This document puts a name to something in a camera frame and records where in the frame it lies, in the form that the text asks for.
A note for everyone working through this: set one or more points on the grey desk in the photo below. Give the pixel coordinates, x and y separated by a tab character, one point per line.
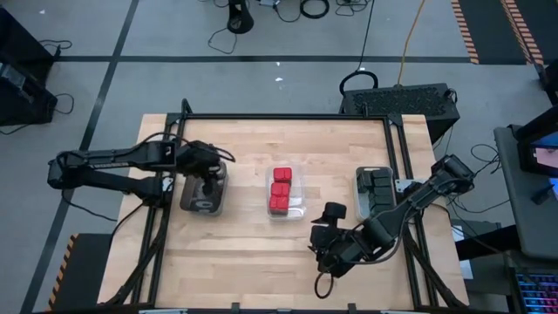
523	218

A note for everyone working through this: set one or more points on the backlit keyboard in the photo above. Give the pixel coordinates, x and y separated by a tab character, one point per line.
538	294

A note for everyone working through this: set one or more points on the clear plastic bin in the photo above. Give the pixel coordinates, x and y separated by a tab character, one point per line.
298	196

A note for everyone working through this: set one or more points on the black equipment rack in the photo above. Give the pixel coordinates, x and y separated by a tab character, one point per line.
26	104

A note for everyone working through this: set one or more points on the black round stand base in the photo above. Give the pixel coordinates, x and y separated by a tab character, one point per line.
240	19

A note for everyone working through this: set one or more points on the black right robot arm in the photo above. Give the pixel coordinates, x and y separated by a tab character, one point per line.
418	196

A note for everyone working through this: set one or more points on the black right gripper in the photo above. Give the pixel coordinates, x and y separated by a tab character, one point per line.
338	244

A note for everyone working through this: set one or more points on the black equipment case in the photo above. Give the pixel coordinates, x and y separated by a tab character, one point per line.
22	39

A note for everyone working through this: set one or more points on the red-lidded smoked paprika tin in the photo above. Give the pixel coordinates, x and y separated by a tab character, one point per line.
278	203
280	189
282	174

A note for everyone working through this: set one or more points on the black equipment stand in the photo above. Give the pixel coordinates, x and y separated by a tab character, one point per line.
551	83

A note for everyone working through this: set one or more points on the black perforated computer case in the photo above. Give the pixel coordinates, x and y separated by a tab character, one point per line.
401	102

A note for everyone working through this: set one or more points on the dark grey plastic bin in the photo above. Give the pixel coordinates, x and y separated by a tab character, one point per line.
192	205

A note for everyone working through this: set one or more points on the white plastic bin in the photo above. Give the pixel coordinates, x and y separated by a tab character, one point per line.
358	205

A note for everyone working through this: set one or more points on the small black desk device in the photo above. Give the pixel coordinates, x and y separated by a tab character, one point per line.
542	196

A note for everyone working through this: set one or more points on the computer monitor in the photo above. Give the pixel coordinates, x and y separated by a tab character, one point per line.
545	154

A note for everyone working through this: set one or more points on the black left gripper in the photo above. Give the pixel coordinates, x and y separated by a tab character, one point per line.
200	161

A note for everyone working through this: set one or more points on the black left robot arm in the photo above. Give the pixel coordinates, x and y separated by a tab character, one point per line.
109	161

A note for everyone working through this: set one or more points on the black metal table frame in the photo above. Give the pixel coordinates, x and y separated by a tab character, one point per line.
283	116

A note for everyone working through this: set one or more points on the black table clamp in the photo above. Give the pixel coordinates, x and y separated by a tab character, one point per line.
352	307
235	307

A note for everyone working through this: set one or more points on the black mat striped edge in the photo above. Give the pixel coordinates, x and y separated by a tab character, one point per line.
492	26
87	270

